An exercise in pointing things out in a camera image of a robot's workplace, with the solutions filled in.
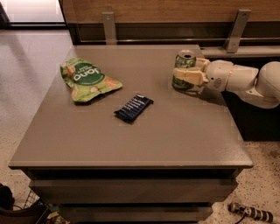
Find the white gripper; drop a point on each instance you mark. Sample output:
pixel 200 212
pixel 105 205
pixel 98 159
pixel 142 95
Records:
pixel 219 74

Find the green soda can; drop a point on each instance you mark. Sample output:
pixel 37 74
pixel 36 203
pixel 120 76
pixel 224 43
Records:
pixel 185 59

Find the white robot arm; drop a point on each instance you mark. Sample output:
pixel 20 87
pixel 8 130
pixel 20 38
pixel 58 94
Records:
pixel 258 87

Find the dark blue snack bar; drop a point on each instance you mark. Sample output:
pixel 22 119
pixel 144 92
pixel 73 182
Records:
pixel 133 108

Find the grey drawer cabinet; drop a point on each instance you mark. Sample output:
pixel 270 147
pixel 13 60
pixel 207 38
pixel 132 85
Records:
pixel 170 165

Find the green snack bag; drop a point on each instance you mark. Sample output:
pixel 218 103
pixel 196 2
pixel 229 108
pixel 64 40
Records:
pixel 86 80

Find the black white striped power strip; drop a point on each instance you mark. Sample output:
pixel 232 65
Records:
pixel 249 211

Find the right metal bracket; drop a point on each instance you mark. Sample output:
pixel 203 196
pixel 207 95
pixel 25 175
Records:
pixel 234 37

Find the metal bracket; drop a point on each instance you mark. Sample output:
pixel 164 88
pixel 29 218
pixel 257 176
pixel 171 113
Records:
pixel 109 26
pixel 234 37

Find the left metal bracket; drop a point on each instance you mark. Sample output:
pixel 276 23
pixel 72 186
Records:
pixel 109 26

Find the wire basket with clutter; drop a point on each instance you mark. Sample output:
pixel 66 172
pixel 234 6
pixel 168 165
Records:
pixel 36 213

